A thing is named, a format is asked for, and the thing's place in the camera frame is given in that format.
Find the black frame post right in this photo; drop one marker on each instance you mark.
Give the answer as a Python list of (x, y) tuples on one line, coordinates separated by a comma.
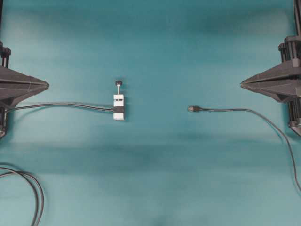
[(297, 16)]

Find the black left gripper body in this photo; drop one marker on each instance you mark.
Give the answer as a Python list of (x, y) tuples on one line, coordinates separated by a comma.
[(4, 54)]

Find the black frame post left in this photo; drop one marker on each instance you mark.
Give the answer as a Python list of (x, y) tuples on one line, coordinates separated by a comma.
[(1, 12)]

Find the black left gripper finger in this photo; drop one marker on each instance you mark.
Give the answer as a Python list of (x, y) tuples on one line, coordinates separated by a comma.
[(11, 95), (10, 76)]

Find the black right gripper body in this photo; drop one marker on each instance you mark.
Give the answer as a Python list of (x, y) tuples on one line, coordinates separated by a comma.
[(290, 50)]

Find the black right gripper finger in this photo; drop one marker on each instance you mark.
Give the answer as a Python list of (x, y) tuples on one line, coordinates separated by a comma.
[(281, 90), (280, 71)]

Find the white clamp connector holder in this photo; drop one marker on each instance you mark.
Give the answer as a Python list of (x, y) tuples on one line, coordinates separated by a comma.
[(118, 103)]

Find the black frame post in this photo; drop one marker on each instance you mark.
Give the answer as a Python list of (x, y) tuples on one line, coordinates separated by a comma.
[(297, 16), (1, 12)]

